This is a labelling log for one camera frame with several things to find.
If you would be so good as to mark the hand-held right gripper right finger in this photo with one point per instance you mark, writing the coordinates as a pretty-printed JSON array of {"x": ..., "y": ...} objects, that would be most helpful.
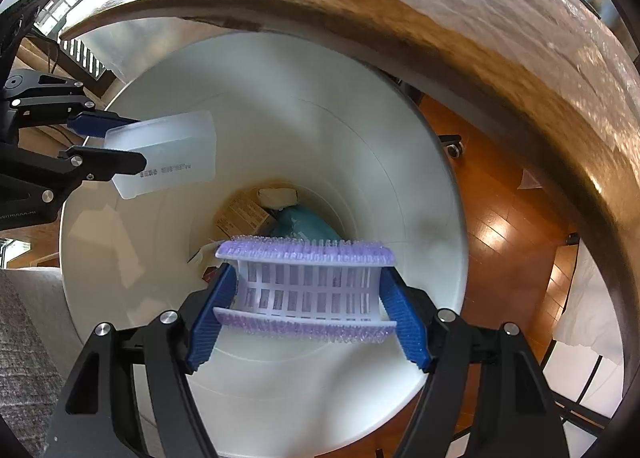
[{"x": 407, "y": 323}]

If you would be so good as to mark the blue plastic bag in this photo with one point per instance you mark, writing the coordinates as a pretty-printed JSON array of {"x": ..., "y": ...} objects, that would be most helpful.
[{"x": 305, "y": 223}]

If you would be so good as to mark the translucent white plastic box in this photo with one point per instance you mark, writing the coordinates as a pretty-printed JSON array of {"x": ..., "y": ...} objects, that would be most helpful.
[{"x": 170, "y": 148}]

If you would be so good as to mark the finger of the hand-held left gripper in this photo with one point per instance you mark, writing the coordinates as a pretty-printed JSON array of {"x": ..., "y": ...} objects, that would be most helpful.
[
  {"x": 110, "y": 163},
  {"x": 90, "y": 122}
]

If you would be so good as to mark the white paper scrap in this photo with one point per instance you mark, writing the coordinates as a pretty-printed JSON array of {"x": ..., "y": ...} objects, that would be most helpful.
[{"x": 202, "y": 254}]

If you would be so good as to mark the grey cylinder speaker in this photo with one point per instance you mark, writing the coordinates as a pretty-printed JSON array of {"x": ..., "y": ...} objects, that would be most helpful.
[{"x": 608, "y": 14}]

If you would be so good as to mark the grey woven fabric seat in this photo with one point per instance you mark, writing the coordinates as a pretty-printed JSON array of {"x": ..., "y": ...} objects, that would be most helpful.
[{"x": 25, "y": 363}]

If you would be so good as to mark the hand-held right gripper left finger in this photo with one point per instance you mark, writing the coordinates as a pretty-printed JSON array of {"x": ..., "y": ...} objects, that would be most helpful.
[{"x": 215, "y": 308}]

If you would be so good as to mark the black chair caster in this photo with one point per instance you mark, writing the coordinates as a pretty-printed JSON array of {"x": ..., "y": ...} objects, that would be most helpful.
[{"x": 454, "y": 148}]

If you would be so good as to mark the black window railing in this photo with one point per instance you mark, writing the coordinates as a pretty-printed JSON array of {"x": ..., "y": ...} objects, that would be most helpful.
[{"x": 92, "y": 66}]

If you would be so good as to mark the purple hair roller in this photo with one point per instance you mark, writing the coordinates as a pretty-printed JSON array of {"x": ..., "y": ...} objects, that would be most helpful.
[{"x": 305, "y": 288}]

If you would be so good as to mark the white crinkled cloth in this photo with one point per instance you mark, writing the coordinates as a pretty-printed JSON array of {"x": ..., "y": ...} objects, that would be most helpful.
[{"x": 590, "y": 313}]

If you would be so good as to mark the white paper sheet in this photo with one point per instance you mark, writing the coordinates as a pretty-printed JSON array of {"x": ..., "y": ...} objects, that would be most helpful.
[{"x": 530, "y": 181}]

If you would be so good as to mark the brown cardboard box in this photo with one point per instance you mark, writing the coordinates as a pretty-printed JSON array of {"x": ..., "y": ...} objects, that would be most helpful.
[{"x": 245, "y": 215}]

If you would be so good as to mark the white plastic bin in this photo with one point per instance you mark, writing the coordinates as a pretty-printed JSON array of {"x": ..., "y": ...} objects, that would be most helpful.
[{"x": 325, "y": 138}]

